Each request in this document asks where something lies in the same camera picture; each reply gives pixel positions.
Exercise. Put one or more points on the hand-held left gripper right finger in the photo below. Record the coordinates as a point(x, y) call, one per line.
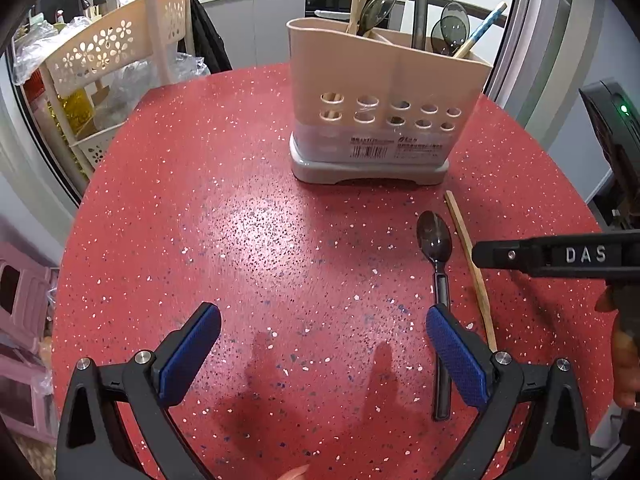
point(452, 350)

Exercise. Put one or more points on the grey door frame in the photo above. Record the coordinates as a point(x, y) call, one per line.
point(540, 35)

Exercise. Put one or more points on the crumpled clear plastic bag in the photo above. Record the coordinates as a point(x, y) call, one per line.
point(150, 80)

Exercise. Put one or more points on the person's left hand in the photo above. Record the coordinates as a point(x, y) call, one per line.
point(295, 474)

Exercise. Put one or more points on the pile of clear plastic bags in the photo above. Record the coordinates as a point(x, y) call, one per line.
point(45, 45)

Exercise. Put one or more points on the person's right hand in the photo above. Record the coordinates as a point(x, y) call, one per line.
point(627, 365)

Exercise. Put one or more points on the blue patterned wooden chopstick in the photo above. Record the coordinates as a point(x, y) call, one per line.
point(482, 27)

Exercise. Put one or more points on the black kitchen faucet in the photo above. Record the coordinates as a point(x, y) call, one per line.
point(80, 0)

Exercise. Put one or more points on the beige plastic shelf rack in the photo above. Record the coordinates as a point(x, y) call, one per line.
point(100, 45)

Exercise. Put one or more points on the black hanging cloth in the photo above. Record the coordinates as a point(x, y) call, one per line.
point(210, 40)

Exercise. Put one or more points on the pink plastic stool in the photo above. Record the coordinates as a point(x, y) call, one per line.
point(20, 300)

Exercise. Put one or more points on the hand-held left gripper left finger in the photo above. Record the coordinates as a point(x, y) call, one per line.
point(190, 355)

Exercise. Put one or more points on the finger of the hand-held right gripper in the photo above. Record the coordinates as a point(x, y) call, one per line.
point(525, 255)

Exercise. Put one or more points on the black built-in oven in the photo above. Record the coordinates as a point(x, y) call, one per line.
point(325, 7)

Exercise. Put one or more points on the beige plastic utensil holder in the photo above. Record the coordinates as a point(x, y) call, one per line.
point(350, 60)

